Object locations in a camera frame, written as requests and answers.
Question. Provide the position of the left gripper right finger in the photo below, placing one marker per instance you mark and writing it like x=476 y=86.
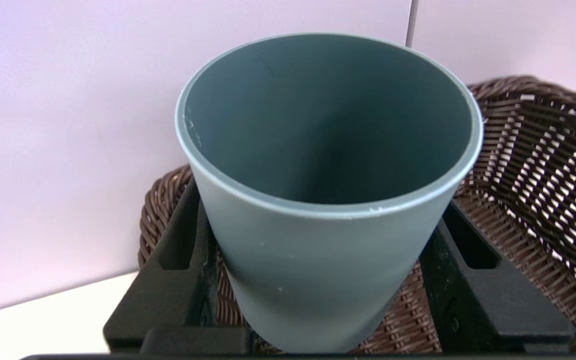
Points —
x=493 y=310

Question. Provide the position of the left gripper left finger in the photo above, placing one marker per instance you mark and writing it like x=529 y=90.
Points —
x=168 y=310

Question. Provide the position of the blue-grey plastic cup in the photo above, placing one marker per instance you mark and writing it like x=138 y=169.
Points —
x=318 y=260

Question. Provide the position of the dark brown wicker basket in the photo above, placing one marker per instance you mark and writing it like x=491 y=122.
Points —
x=543 y=175

